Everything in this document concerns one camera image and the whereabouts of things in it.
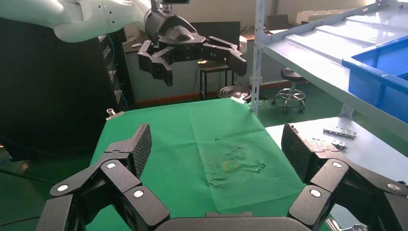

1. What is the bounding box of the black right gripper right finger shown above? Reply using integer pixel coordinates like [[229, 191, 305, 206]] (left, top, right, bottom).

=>
[[281, 123, 408, 231]]

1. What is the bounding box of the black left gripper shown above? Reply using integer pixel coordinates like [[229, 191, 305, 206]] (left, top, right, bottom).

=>
[[138, 8, 248, 87]]

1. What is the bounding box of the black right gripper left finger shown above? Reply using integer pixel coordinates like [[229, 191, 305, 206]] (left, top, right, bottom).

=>
[[35, 123, 171, 231]]

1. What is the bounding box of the black metal stand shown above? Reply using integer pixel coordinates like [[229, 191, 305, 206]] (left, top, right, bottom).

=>
[[199, 62, 235, 101]]

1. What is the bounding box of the black monitor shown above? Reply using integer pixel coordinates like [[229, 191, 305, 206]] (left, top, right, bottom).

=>
[[191, 21, 241, 49]]

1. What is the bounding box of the black round disc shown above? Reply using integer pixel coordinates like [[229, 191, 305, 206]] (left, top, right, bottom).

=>
[[217, 85, 253, 102]]

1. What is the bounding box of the white table sheet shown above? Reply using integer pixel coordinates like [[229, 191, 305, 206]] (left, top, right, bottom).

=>
[[265, 115, 408, 230]]

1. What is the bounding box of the green table cloth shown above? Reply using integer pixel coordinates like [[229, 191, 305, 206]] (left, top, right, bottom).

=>
[[86, 97, 331, 231]]

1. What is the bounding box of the black stool chrome base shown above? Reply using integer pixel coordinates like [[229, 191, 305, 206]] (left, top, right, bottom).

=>
[[271, 67, 307, 115]]

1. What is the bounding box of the blue plastic bin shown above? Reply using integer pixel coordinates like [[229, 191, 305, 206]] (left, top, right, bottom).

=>
[[342, 35, 408, 125]]

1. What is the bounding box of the yellow square marker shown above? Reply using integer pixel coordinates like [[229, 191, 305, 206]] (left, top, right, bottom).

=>
[[222, 160, 240, 172]]

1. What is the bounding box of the black cabinet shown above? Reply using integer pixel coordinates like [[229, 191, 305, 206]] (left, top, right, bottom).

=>
[[0, 17, 138, 163]]

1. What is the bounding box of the grey metal shelf rack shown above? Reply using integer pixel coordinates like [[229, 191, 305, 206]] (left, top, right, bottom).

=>
[[251, 0, 408, 142]]

